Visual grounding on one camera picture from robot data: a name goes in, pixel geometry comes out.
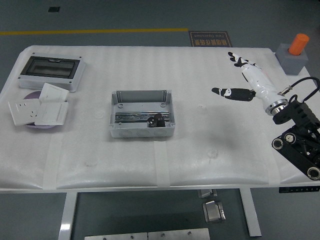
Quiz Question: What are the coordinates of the white tape strip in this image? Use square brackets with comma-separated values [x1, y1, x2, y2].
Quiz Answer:
[42, 136, 63, 190]

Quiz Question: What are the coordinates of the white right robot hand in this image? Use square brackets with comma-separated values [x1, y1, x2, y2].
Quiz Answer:
[211, 51, 283, 107]

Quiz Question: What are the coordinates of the silver metal hinge block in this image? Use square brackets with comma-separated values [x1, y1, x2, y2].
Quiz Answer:
[202, 199, 227, 224]

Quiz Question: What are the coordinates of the white wall socket panel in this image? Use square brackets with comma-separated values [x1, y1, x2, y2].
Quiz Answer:
[8, 99, 42, 127]

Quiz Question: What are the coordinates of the white foam table mat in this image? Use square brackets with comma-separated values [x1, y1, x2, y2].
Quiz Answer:
[0, 44, 320, 190]

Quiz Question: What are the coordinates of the small silver metal bracket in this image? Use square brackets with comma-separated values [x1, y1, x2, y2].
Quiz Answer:
[197, 189, 218, 199]

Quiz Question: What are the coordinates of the black table control panel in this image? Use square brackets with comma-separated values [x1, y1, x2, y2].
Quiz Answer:
[279, 186, 320, 194]

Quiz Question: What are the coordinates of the white wall switch panel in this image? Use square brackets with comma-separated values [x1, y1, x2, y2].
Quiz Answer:
[39, 82, 70, 103]
[34, 101, 69, 126]

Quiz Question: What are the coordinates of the grey metal base plate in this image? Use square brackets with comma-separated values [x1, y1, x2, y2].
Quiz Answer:
[84, 232, 149, 240]
[147, 227, 211, 240]

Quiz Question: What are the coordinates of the purple round plate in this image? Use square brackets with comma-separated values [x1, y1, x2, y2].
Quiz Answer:
[23, 91, 60, 130]

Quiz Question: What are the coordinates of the orange cylinder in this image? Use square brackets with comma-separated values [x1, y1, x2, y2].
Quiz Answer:
[287, 33, 310, 56]

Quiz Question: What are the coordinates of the grey box with dark window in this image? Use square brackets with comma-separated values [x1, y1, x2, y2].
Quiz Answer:
[17, 51, 87, 93]

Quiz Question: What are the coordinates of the grey block holder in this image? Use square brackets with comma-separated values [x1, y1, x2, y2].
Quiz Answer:
[275, 43, 309, 76]

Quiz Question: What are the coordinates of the white table leg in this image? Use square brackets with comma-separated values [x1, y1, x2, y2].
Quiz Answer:
[238, 187, 263, 238]
[57, 191, 79, 240]

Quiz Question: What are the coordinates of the yellow floor tape line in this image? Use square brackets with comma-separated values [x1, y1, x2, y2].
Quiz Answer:
[0, 27, 189, 36]

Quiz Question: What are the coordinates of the open grey junction box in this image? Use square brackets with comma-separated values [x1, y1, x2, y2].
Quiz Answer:
[108, 89, 176, 139]

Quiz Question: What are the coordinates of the metal mounting rail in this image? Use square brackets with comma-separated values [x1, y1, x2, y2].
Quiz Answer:
[114, 110, 174, 123]

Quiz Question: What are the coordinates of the black floor sign mat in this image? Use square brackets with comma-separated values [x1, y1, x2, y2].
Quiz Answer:
[188, 30, 233, 48]

